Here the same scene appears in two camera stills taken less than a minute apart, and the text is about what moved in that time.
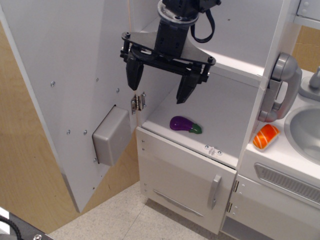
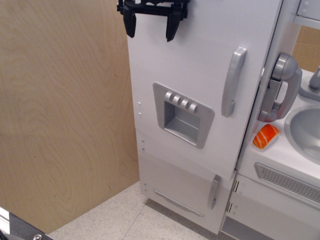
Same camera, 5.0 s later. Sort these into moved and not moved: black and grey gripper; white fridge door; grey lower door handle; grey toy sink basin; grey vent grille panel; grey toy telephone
Moved: white fridge door; black and grey gripper
Not moved: grey toy sink basin; grey toy telephone; grey vent grille panel; grey lower door handle
